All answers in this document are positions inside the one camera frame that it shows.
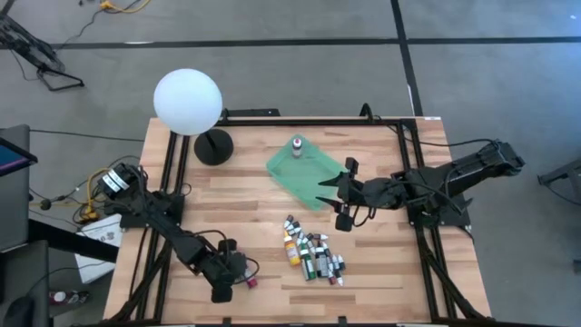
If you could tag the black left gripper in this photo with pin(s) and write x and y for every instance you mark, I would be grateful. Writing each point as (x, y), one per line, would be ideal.
(224, 270)

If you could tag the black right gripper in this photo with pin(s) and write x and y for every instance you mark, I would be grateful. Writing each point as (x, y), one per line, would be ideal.
(356, 195)

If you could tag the small black food coloring bottle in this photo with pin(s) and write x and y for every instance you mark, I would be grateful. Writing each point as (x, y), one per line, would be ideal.
(295, 228)

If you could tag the small purple food coloring bottle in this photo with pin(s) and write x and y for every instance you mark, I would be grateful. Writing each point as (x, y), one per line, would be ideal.
(288, 222)

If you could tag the large pink food coloring bottle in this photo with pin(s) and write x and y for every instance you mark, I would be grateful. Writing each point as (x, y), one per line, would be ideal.
(297, 147)

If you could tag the large yellow food coloring bottle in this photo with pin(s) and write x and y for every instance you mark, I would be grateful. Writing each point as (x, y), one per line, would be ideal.
(292, 252)

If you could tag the small green food coloring bottle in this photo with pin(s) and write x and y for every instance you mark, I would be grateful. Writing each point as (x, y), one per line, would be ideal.
(335, 262)

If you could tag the large black food coloring bottle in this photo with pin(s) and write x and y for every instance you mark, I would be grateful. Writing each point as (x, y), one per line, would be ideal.
(321, 263)

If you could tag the large green food coloring bottle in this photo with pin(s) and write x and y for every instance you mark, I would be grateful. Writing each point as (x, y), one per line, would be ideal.
(308, 265)

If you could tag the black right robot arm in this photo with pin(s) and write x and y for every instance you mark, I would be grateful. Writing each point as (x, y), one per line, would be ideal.
(476, 165)

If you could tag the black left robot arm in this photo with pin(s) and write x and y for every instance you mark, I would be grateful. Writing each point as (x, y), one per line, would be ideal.
(181, 238)

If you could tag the green translucent plastic tray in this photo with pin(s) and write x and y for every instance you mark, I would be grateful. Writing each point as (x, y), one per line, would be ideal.
(299, 181)

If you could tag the black table clamp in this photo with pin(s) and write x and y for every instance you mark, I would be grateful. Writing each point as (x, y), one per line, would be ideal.
(225, 321)
(341, 321)

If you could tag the black bar device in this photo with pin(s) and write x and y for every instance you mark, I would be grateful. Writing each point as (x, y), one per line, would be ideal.
(252, 112)

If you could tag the white cardboard box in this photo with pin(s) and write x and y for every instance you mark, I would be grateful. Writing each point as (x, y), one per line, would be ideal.
(102, 231)

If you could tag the red white floor object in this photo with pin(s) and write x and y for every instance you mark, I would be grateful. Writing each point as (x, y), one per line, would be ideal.
(68, 297)

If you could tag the black floor beam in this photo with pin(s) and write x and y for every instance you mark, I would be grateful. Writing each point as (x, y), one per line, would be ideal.
(68, 238)

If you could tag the white globe lamp black base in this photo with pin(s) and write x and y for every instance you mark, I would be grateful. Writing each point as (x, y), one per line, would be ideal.
(188, 102)

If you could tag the black power adapter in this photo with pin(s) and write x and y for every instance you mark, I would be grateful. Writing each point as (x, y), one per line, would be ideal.
(45, 204)

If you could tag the gray desk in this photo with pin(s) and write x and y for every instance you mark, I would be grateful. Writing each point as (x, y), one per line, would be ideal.
(13, 204)

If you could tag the gray metal stand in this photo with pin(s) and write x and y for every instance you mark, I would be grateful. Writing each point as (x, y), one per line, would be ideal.
(563, 175)

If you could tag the laptop screen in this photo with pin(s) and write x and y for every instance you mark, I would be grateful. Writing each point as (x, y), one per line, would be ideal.
(11, 156)

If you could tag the black tripod stand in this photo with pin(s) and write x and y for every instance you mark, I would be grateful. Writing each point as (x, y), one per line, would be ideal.
(27, 45)

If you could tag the black aluminium table frame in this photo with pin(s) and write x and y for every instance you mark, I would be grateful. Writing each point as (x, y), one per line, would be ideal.
(318, 122)

